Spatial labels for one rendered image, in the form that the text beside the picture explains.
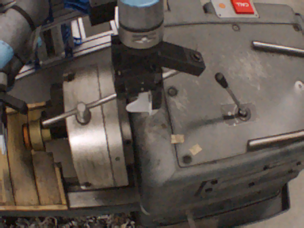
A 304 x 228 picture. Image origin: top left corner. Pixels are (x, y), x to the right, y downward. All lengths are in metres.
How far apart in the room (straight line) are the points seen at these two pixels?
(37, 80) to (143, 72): 1.52
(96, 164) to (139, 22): 0.47
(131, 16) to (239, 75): 0.47
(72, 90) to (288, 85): 0.54
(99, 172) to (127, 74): 0.36
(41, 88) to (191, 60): 1.51
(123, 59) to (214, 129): 0.33
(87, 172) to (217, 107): 0.33
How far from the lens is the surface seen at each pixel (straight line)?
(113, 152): 1.10
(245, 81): 1.13
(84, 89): 1.12
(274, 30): 1.25
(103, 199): 1.41
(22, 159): 1.46
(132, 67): 0.84
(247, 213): 1.78
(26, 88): 2.32
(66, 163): 1.19
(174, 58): 0.83
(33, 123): 1.24
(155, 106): 0.90
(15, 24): 1.07
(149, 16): 0.73
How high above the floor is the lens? 2.24
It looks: 68 degrees down
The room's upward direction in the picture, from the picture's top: 6 degrees clockwise
